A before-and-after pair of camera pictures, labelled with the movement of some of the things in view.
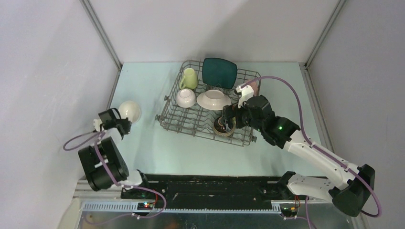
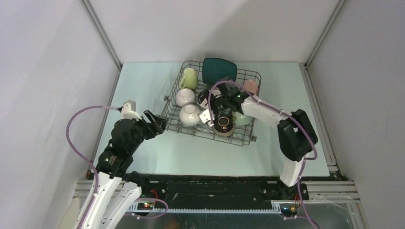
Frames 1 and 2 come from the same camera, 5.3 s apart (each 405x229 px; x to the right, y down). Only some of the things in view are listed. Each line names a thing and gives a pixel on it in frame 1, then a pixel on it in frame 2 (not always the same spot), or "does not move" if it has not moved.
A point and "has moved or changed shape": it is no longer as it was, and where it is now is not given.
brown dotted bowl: [219, 128] does not move
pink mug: [254, 87] does not move
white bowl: [129, 109] has moved or changed shape
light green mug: [189, 80] does not move
